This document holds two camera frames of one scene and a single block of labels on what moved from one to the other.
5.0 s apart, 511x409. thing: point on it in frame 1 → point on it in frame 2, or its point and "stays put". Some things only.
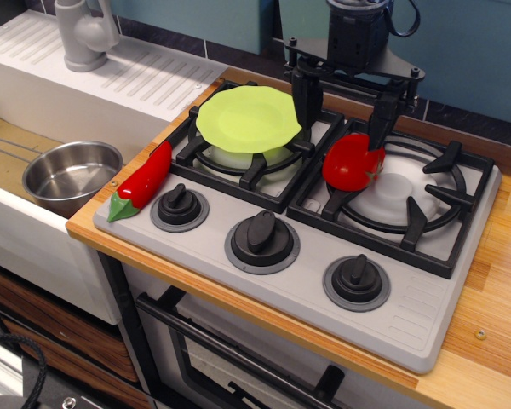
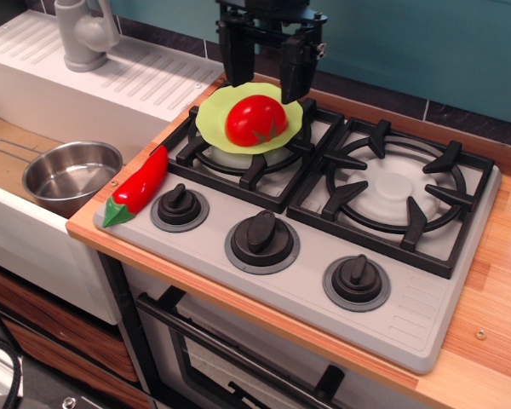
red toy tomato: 348,164 → 255,120
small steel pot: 65,179 stays put
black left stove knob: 179,210 stays put
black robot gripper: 357,53 → 279,19
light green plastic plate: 248,119 stays put
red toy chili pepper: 142,183 stays put
